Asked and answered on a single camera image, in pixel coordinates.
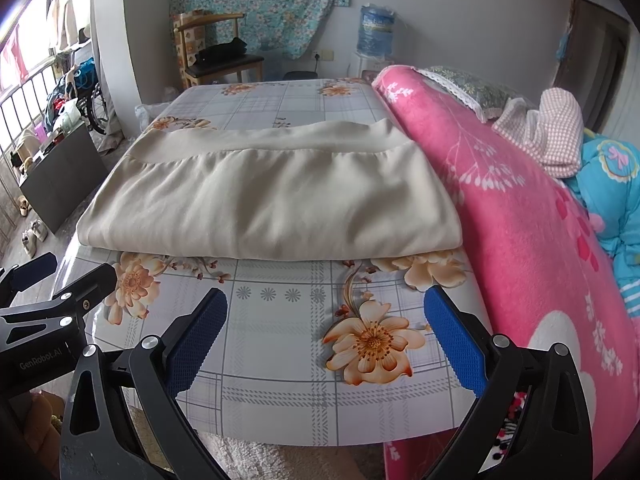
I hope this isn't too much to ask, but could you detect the white plastic bag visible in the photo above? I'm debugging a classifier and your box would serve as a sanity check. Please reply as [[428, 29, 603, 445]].
[[134, 101, 173, 133]]

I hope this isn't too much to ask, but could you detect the blue printed quilt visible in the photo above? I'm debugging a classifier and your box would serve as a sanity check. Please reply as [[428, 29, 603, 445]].
[[565, 129, 640, 318]]

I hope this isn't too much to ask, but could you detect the grey cabinet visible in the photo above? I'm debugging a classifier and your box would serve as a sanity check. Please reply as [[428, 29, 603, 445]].
[[20, 122, 108, 235]]

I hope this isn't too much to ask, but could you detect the lace trimmed pillow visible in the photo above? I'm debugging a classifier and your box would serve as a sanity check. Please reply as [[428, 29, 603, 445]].
[[420, 65, 521, 123]]

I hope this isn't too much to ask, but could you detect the person's left forearm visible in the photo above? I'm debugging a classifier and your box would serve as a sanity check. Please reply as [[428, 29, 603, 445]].
[[0, 390, 68, 480]]

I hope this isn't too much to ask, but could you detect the cream hanging garment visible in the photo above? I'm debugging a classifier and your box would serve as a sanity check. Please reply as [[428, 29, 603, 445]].
[[47, 0, 77, 53]]

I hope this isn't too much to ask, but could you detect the pink checked cloth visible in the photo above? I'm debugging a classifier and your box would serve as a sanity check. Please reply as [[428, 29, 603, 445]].
[[492, 87, 586, 178]]

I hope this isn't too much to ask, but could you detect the wooden chair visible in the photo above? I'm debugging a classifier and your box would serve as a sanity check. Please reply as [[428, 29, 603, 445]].
[[172, 12, 265, 90]]

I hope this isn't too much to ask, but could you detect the white water dispenser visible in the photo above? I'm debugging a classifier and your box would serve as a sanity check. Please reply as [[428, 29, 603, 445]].
[[348, 52, 388, 80]]

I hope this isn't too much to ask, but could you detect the cream zip jacket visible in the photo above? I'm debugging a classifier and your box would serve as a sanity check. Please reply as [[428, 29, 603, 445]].
[[76, 119, 463, 261]]

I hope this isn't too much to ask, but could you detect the blue hanging ornament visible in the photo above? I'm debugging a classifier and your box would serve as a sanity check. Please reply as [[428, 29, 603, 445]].
[[556, 30, 575, 63]]

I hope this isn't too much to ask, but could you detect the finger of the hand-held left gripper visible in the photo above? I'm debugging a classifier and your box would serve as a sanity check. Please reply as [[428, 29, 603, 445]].
[[0, 262, 118, 333], [0, 252, 58, 293]]

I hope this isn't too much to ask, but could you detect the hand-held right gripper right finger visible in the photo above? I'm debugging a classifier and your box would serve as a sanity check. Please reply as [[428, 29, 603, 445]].
[[422, 286, 593, 480]]

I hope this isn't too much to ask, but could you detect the wheelchair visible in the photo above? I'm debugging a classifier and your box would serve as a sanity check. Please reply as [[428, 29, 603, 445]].
[[75, 57, 112, 136]]

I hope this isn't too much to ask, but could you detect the black floral patterned cloth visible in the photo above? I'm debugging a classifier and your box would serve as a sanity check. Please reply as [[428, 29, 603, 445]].
[[492, 391, 532, 461]]

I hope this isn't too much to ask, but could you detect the black clothing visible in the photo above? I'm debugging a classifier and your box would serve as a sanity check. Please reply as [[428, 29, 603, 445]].
[[194, 37, 249, 65]]

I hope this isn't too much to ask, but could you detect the teal floral wall cloth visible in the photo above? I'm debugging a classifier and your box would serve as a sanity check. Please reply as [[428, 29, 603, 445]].
[[170, 0, 353, 58]]

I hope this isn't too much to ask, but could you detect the pink hanging garment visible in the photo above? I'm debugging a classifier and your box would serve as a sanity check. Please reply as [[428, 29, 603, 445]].
[[0, 27, 28, 88]]

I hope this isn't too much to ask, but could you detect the bed with floral sheet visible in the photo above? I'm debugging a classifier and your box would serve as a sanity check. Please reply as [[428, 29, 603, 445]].
[[50, 77, 493, 448]]

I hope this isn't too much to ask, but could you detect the pink floral blanket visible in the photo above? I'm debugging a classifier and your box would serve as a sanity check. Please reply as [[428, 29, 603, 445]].
[[371, 64, 640, 480]]

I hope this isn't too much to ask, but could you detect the orange patterned box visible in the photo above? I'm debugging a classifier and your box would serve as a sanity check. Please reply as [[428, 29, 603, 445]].
[[172, 12, 208, 86]]

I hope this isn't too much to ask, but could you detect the brown wooden door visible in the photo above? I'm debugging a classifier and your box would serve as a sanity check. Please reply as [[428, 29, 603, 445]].
[[554, 0, 635, 136]]

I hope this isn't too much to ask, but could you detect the pile of clothes and bags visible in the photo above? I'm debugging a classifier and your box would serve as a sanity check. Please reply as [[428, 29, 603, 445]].
[[42, 67, 93, 131]]

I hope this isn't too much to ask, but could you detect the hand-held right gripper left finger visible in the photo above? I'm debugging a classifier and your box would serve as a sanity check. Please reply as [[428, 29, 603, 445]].
[[59, 287, 231, 480]]

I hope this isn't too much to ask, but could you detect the metal window railing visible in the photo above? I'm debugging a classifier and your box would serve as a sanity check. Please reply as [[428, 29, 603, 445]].
[[0, 67, 58, 248]]

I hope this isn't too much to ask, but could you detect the blue water bottle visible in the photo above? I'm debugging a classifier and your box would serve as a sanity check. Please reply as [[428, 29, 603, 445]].
[[356, 4, 397, 58]]

